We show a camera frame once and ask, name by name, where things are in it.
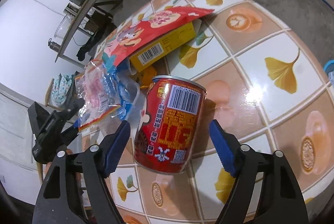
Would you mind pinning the red snack bag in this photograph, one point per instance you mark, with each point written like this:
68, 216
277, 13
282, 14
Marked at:
143, 32

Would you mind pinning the steel kettle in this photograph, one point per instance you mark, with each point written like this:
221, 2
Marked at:
71, 9

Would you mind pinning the red cartoon drink can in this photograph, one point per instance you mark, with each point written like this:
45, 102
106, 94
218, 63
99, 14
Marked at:
168, 124

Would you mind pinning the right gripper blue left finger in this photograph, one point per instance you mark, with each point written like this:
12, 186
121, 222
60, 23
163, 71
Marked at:
114, 152

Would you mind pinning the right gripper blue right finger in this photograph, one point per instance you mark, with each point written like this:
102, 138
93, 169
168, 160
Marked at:
225, 145

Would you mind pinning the wooden chair with clothes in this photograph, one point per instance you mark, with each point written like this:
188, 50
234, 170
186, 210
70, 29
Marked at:
70, 97

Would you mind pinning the white door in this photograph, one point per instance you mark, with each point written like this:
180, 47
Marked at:
19, 175

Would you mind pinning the floral folded clothes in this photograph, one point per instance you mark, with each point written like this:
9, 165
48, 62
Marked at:
61, 88

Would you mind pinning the clear candy plastic bag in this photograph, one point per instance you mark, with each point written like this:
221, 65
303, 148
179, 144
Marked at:
101, 99

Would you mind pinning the clear glass bowl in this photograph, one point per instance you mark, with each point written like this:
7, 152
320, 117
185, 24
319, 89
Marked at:
63, 27

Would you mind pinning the orange plastic funnel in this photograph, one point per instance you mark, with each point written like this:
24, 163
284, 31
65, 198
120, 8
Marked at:
145, 77

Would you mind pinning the clear plastic food container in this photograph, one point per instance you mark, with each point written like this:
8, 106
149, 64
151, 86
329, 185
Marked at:
128, 91

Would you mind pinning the blue mesh trash bin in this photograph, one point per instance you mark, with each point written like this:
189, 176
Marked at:
329, 70

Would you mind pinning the yellow cardboard box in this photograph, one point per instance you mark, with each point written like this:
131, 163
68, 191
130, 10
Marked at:
159, 48

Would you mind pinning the steel water bottle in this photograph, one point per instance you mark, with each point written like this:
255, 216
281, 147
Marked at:
53, 45

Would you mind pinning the grey side table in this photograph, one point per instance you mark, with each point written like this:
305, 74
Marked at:
104, 2

